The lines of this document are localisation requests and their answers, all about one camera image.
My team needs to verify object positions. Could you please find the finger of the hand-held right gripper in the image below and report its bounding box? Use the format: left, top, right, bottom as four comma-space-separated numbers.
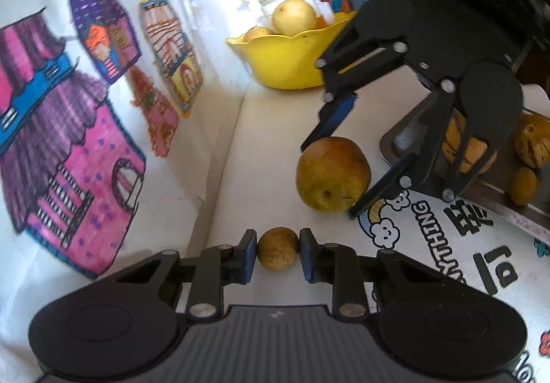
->
300, 28, 430, 150
348, 80, 512, 220

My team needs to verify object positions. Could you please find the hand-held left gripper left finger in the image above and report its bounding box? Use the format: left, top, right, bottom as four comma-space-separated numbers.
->
116, 229, 259, 319

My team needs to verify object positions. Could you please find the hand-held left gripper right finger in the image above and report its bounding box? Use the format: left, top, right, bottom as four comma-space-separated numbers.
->
299, 228, 439, 319

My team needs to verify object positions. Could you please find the small brown round fruit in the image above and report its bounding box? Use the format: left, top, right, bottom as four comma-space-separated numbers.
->
509, 167, 539, 207
257, 227, 300, 271

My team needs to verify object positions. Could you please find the brownish green pear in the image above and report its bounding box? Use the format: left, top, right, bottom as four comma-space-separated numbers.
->
296, 136, 372, 212

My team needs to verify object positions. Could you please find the striped yellow pepino melon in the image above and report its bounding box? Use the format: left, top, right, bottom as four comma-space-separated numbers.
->
514, 113, 550, 169
442, 110, 499, 175

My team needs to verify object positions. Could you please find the grey metal tray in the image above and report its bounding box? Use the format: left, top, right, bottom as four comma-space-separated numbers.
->
378, 82, 550, 244

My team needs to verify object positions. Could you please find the yellow plastic bowl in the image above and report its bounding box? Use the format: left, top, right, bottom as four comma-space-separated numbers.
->
225, 11, 359, 90

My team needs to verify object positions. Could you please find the white bottle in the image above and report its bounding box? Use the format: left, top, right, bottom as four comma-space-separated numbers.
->
313, 0, 336, 25

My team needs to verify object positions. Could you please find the pale yellow pear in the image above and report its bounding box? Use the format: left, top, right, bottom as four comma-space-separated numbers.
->
241, 25, 276, 43
272, 0, 318, 35

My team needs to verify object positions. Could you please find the house drawing wall poster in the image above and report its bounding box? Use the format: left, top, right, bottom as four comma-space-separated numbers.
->
0, 0, 245, 366

